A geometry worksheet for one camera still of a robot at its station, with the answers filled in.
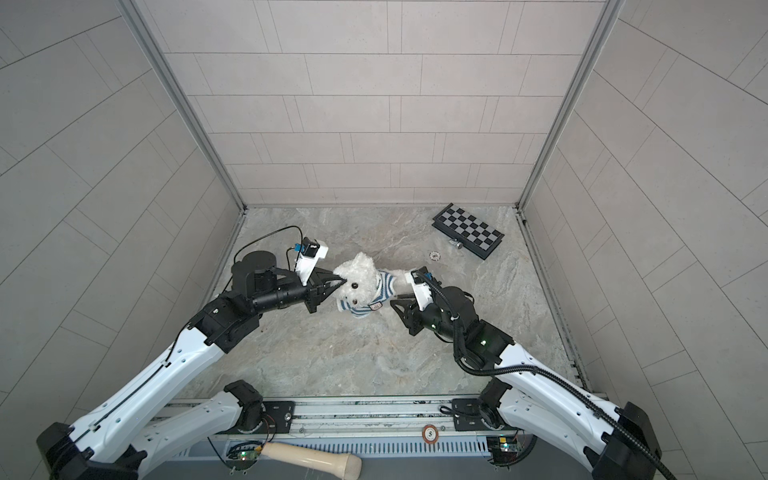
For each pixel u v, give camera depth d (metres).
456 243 1.04
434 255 1.02
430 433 0.69
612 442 0.39
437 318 0.62
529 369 0.48
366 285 0.65
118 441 0.38
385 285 0.69
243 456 0.65
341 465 0.62
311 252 0.56
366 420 0.72
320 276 0.59
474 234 1.05
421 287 0.63
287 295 0.56
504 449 0.68
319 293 0.57
